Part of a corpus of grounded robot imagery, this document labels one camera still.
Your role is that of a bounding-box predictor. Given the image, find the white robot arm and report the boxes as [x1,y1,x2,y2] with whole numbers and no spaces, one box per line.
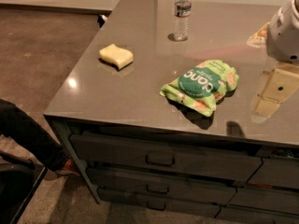
[266,0,299,63]

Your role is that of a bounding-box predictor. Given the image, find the green rice chip bag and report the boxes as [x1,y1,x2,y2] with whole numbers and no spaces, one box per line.
[160,60,239,117]

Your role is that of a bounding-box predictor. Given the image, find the top grey drawer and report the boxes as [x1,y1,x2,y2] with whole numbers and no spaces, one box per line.
[70,133,262,181]

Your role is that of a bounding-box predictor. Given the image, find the grey drawer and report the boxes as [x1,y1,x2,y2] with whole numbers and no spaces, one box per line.
[216,207,299,224]
[70,133,262,181]
[86,168,236,204]
[249,158,299,189]
[97,189,221,217]
[230,189,299,215]

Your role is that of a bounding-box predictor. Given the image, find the yellow sponge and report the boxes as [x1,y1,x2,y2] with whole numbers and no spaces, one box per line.
[99,44,134,70]

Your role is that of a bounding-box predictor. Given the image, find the orange shoe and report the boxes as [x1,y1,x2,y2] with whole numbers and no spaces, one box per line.
[56,160,78,175]

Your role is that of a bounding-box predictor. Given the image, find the clear plastic water bottle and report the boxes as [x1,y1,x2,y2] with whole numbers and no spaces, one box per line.
[173,0,192,41]

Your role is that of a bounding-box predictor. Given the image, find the right bottom grey drawer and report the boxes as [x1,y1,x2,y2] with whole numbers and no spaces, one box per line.
[216,207,299,224]

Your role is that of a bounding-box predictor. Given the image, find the right upper grey drawer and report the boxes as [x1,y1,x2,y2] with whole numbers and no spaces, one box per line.
[249,158,299,189]

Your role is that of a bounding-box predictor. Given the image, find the right middle grey drawer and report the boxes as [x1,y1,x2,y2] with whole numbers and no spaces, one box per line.
[230,189,299,215]

